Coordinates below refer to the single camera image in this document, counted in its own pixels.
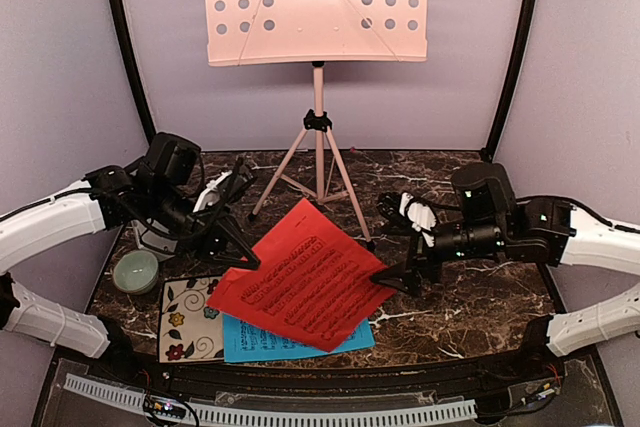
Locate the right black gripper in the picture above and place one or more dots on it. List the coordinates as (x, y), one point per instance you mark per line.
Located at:
(419, 255)

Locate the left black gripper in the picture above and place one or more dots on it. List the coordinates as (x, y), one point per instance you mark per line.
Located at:
(210, 240)

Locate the red sheet music paper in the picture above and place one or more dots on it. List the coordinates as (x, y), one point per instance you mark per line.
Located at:
(313, 284)

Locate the blue sheet music paper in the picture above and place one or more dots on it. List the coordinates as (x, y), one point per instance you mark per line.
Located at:
(245, 343)

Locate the pink music stand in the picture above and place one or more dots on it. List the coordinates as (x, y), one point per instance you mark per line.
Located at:
(315, 32)

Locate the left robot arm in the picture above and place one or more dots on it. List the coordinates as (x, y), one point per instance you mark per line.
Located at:
(148, 191)

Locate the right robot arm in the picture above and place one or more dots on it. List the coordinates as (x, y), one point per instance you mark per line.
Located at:
(543, 229)

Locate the white metronome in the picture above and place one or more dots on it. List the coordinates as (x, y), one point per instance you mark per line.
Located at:
(162, 248)

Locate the floral square plate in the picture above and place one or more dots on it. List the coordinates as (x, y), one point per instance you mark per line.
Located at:
(189, 331)

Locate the pale green bowl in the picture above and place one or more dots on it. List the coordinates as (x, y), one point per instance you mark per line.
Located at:
(136, 273)

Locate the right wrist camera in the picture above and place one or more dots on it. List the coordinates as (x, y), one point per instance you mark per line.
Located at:
(406, 214)

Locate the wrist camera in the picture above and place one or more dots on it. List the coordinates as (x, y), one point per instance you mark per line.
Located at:
(406, 214)
(227, 188)

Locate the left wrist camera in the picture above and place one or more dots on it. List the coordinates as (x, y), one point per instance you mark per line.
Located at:
(227, 188)

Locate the grey slotted cable duct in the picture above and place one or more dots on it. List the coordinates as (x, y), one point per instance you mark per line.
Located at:
(238, 411)

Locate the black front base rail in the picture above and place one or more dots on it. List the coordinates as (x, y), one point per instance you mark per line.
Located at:
(573, 391)

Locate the right black frame post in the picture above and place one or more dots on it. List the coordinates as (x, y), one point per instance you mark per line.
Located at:
(516, 58)

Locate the black frame post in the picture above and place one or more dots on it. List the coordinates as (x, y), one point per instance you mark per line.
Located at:
(516, 58)
(124, 39)

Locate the left black frame post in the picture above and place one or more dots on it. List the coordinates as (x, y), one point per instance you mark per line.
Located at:
(124, 39)

